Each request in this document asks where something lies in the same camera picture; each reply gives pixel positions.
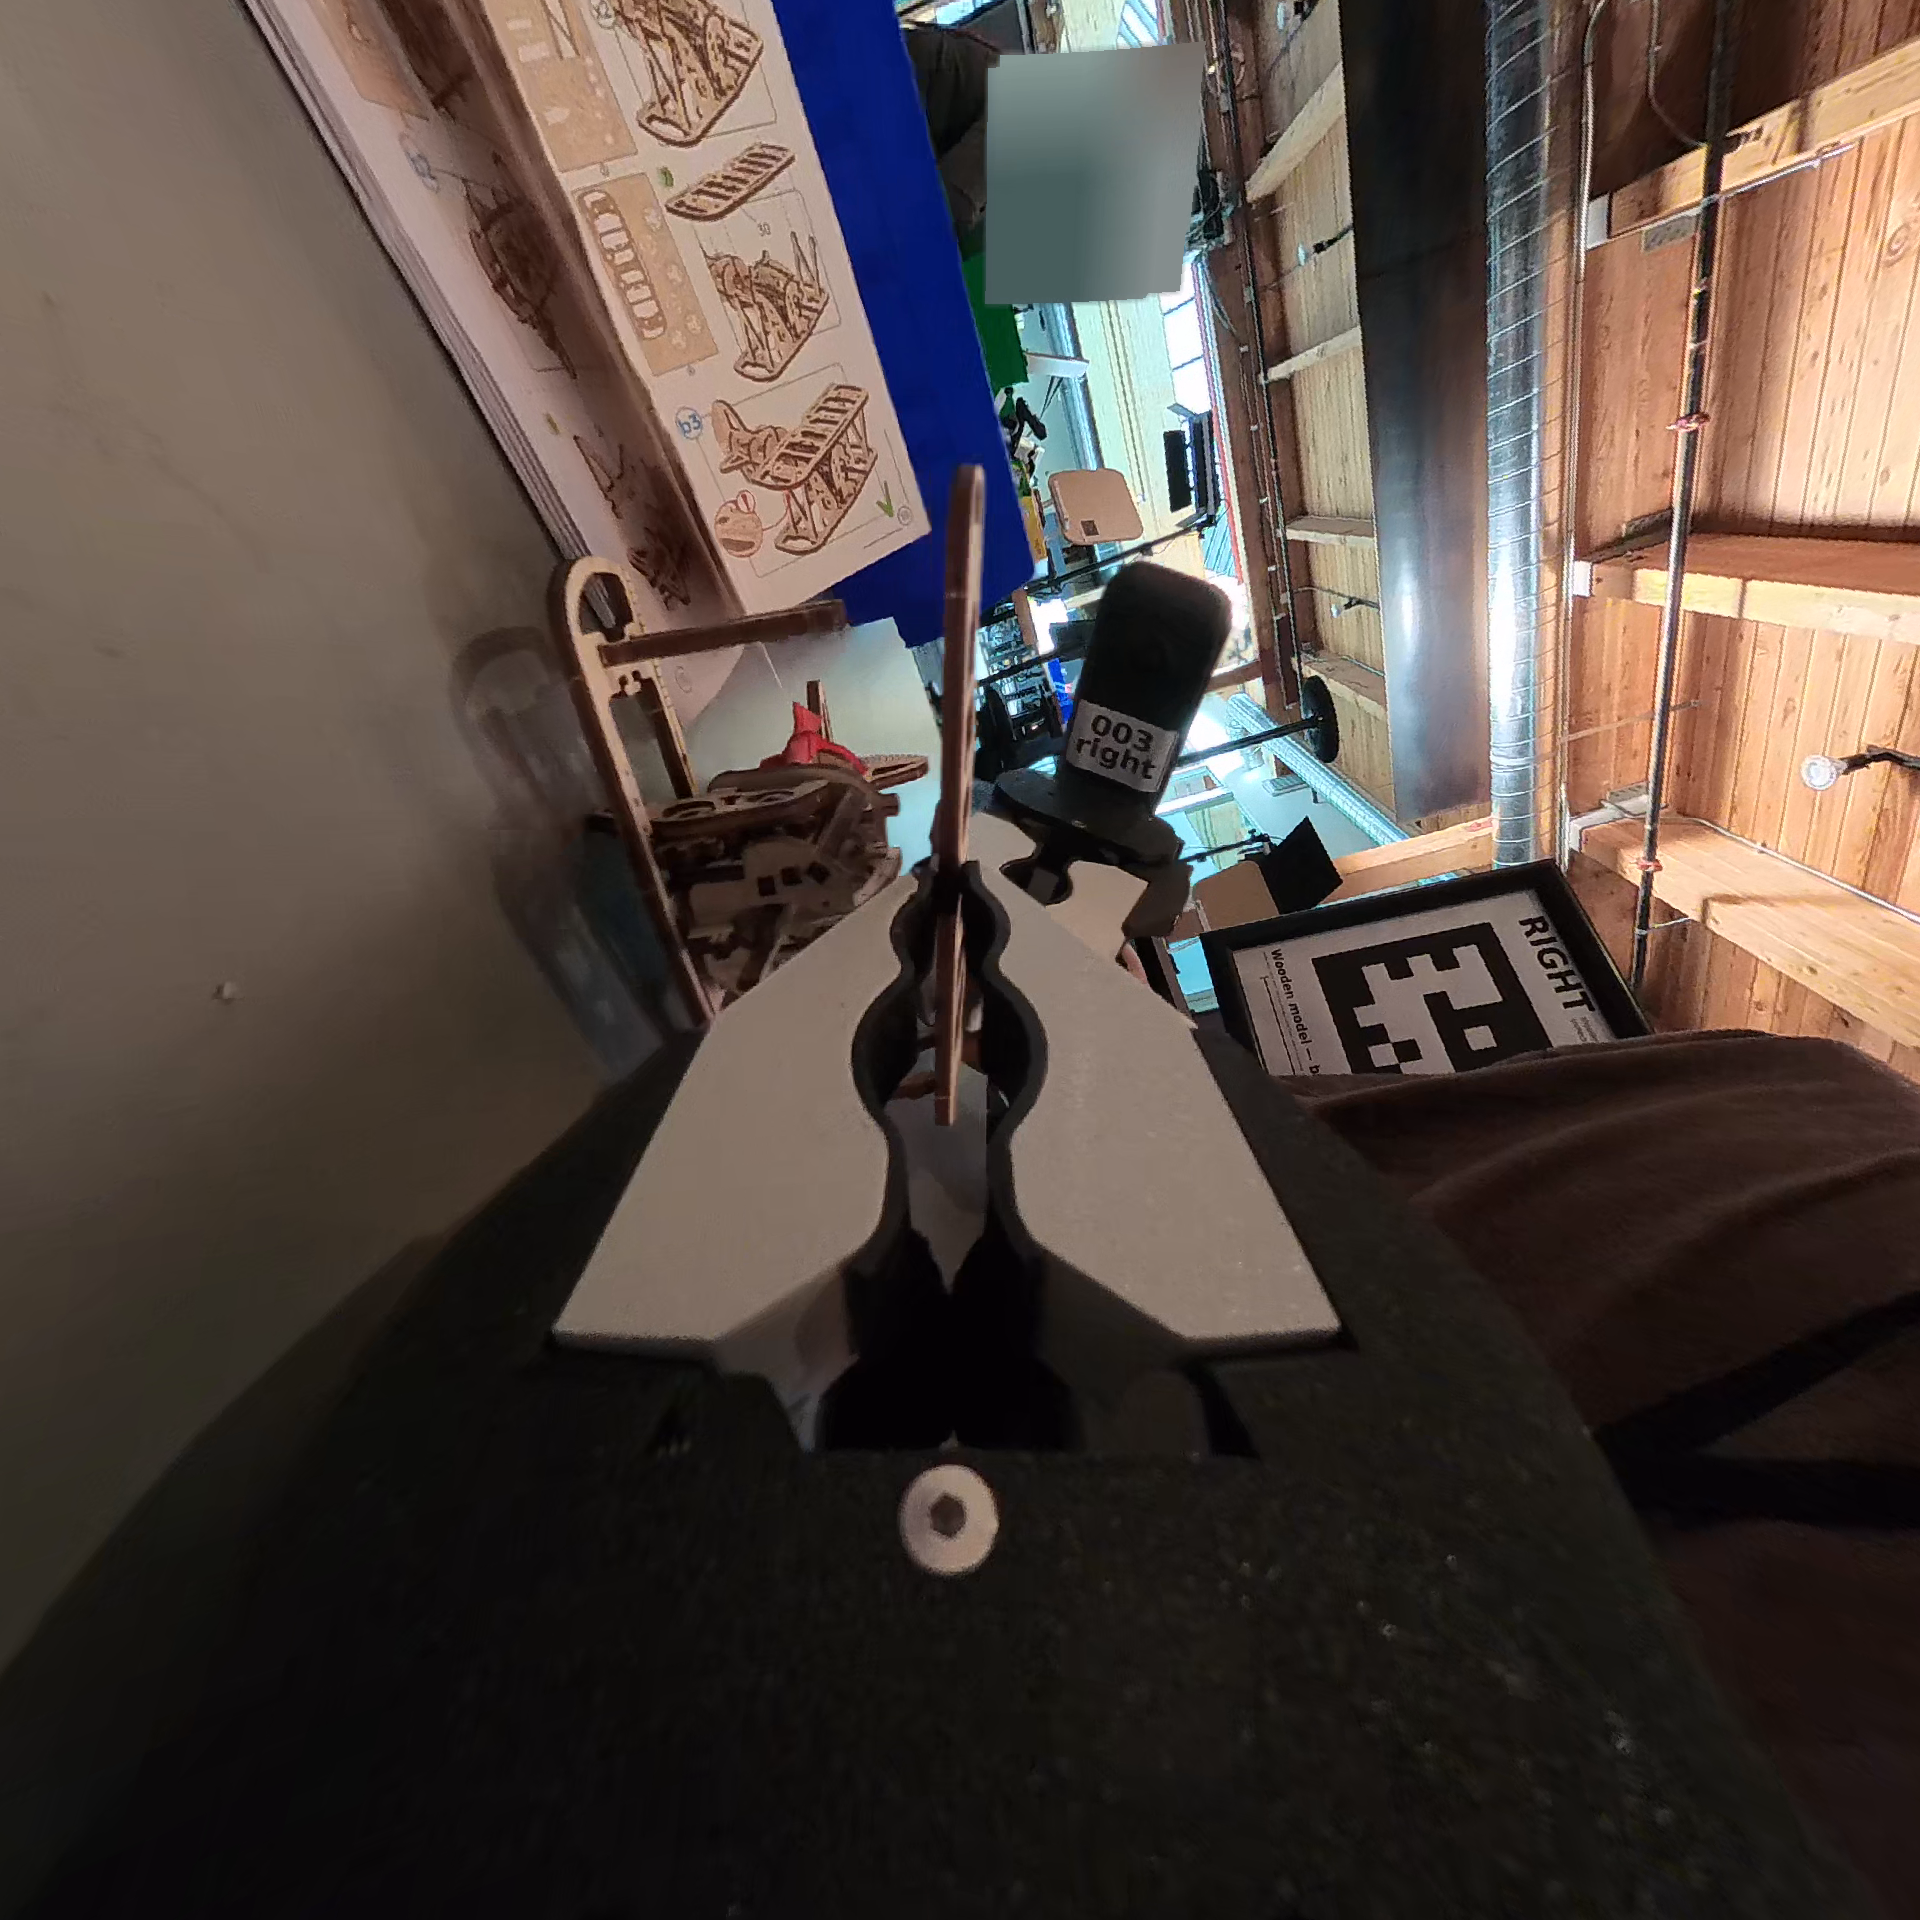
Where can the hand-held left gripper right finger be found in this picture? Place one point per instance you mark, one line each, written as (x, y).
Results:
(1170, 1201)

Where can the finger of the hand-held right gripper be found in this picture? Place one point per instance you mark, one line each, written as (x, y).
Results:
(1041, 881)
(1113, 907)

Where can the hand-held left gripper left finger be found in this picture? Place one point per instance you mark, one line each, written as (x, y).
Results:
(721, 1201)

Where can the wooden slotted wing piece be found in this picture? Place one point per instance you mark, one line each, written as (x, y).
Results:
(955, 675)

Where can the wooden airplane model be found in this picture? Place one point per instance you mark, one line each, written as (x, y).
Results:
(750, 884)

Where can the grey desk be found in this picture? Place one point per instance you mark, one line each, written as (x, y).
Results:
(223, 750)

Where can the cardboard box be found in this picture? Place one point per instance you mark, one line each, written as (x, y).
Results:
(1275, 884)

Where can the tan square box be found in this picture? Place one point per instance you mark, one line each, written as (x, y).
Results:
(1095, 505)

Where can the black round stand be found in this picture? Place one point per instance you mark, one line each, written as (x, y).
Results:
(1321, 717)

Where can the black monitor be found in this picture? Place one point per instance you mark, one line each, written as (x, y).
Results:
(1190, 460)

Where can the black framed marker sign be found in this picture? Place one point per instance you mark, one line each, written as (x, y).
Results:
(1424, 988)

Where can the green plastic bin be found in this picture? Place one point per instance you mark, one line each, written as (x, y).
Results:
(1001, 351)

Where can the blue plastic bin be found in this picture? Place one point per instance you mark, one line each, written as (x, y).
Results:
(930, 374)

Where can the person's brown clothing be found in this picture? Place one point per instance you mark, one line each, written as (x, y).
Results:
(1648, 1201)

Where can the instruction booklet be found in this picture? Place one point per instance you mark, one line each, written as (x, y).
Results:
(675, 223)

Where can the black rectangular duct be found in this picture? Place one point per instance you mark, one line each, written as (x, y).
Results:
(1417, 374)

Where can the silver ventilation duct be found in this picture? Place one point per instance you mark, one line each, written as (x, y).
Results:
(1514, 450)

